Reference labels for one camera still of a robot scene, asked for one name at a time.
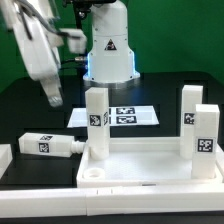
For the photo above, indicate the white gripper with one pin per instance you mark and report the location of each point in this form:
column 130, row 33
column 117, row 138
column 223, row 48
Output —
column 37, row 41

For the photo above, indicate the white desk top tray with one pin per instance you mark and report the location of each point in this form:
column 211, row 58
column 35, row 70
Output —
column 140, row 161

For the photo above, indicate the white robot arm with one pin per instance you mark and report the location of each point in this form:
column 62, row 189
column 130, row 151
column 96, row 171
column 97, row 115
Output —
column 109, row 62

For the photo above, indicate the white marker sheet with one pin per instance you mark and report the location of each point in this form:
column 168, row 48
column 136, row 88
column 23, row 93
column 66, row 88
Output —
column 118, row 116

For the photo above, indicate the white left fence block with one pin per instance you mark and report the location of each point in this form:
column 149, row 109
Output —
column 5, row 158

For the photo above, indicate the white front fence rail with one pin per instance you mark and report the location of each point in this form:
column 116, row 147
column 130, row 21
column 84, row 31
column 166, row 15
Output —
column 111, row 200

